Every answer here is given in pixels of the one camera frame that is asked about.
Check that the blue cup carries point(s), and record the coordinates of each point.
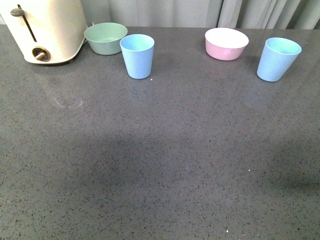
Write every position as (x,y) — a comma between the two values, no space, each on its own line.
(277,56)
(137,51)

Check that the pink bowl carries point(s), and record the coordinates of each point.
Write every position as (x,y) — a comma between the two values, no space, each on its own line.
(225,44)

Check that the cream white toaster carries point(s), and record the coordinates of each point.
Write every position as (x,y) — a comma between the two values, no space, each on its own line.
(46,31)

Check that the grey white curtain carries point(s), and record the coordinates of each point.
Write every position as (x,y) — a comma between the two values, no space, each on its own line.
(244,14)

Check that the green bowl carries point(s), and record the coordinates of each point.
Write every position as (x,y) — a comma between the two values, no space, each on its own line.
(104,38)

